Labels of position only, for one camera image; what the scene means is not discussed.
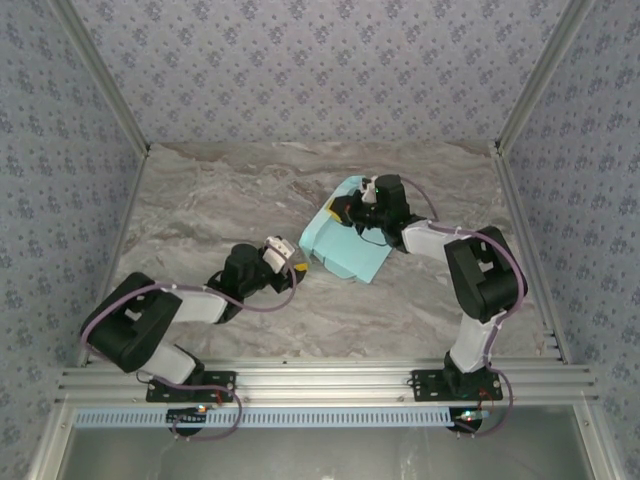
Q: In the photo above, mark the long aluminium mounting rail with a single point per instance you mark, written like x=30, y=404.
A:
x=325, y=382

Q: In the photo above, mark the aluminium corner post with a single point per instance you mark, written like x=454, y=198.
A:
x=545, y=70
x=100, y=70

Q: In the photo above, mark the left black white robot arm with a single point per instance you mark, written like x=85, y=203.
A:
x=135, y=320

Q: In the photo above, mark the light teal paper box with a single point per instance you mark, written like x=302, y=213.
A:
x=350, y=255

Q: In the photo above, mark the grey metal sheet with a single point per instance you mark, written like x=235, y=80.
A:
x=325, y=455

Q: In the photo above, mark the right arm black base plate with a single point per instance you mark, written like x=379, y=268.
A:
x=430, y=387

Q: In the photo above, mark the aluminium side rail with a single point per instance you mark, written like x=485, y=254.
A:
x=530, y=260
x=112, y=260

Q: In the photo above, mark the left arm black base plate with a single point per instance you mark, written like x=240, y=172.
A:
x=220, y=387

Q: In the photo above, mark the small black controller board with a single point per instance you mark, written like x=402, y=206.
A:
x=467, y=419
x=187, y=417

